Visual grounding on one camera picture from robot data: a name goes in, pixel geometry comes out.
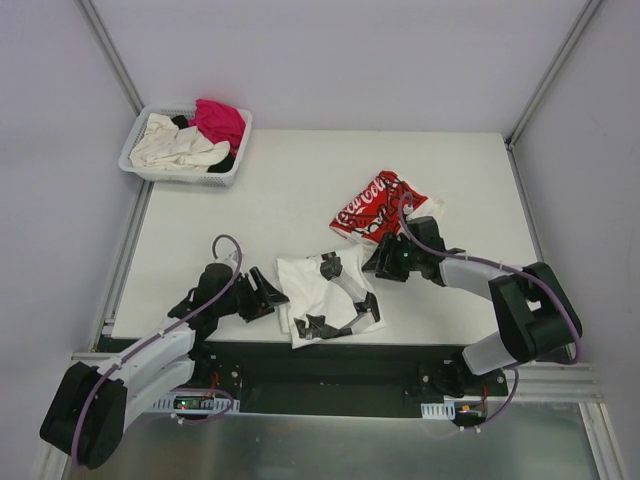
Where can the plain white t-shirt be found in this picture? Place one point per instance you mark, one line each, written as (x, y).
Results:
(329, 297)

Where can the cream shirt in basket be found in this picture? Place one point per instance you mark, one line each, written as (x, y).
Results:
(165, 147)

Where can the aluminium frame post right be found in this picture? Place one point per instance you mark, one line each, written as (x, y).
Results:
(578, 29)

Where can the aluminium frame post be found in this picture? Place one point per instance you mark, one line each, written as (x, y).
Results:
(100, 32)
(578, 29)

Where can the Coca-Cola print t-shirt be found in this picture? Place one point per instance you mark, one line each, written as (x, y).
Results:
(375, 210)

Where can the aluminium extrusion rail right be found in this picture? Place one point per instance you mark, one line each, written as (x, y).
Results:
(548, 382)

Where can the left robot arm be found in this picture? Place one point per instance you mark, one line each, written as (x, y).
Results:
(94, 405)

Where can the right white cable duct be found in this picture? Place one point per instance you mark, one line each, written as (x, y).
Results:
(438, 411)

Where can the aluminium extrusion rail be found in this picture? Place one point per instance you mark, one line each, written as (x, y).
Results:
(548, 382)
(91, 358)

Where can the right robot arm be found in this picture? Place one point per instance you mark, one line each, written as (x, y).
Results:
(534, 315)

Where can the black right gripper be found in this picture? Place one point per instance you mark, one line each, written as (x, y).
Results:
(386, 257)

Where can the white plastic laundry basket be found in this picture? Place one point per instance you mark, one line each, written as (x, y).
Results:
(197, 178)

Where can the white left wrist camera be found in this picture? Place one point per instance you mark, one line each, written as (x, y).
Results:
(234, 260)

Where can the black garment in basket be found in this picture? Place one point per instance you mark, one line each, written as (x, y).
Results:
(225, 157)

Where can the pink garment in basket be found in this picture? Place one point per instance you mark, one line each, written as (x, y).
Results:
(219, 122)

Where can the aluminium frame post left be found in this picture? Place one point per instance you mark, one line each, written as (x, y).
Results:
(100, 32)

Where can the aluminium extrusion rail left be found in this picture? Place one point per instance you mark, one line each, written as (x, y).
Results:
(91, 358)

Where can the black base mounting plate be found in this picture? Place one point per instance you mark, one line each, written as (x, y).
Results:
(332, 379)

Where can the left white cable duct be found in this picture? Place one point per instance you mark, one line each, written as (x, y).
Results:
(196, 404)

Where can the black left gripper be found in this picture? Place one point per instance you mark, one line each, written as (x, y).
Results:
(251, 296)

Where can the white cable duct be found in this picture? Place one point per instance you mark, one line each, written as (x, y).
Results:
(196, 404)
(438, 411)

